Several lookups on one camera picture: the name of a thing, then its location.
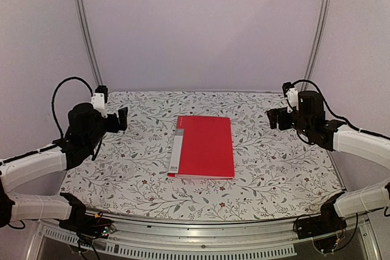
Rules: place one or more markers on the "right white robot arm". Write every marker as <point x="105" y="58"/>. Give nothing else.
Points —
<point x="371" y="147"/>

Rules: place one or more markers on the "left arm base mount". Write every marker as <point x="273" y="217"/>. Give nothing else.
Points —
<point x="78" y="221"/>

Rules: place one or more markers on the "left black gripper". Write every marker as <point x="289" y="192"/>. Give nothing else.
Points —
<point x="122" y="119"/>

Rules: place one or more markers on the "aluminium frame post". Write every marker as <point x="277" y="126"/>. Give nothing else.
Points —
<point x="88" y="42"/>
<point x="318" y="34"/>

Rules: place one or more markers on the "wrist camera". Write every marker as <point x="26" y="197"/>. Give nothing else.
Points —
<point x="291" y="95"/>
<point x="99" y="99"/>

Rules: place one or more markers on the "red file folder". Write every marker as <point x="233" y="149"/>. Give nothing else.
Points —
<point x="202" y="148"/>

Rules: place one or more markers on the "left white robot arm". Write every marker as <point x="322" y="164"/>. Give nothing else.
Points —
<point x="30" y="166"/>

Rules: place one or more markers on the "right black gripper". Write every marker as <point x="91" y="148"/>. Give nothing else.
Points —
<point x="273" y="117"/>

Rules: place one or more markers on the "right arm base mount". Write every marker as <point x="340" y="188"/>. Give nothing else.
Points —
<point x="327" y="221"/>

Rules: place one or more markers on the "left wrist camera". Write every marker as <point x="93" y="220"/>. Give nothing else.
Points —
<point x="99" y="99"/>

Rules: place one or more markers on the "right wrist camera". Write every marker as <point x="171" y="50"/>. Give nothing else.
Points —
<point x="291" y="95"/>

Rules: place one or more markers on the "aluminium front rail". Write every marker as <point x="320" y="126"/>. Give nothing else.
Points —
<point x="137" y="237"/>

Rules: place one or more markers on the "right aluminium frame post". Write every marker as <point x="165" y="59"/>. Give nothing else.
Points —
<point x="318" y="34"/>

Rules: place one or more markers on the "left aluminium frame post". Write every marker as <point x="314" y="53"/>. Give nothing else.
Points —
<point x="88" y="42"/>

